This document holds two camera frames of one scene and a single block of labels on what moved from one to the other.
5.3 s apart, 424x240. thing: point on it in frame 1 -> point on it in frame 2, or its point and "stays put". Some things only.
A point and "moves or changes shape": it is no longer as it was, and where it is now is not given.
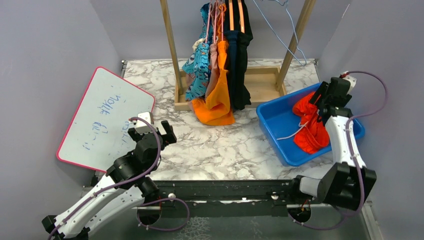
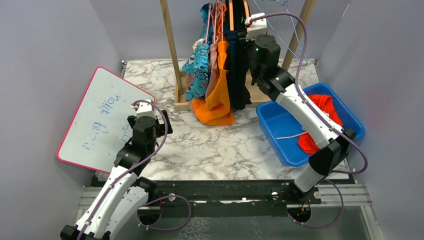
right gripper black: (316, 99) -> (249, 43)
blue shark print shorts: (198, 63) stays put
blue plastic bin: (280, 122) stays put
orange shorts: (217, 110) stays put
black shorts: (244, 40) stays put
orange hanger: (231, 16) moves or changes shape
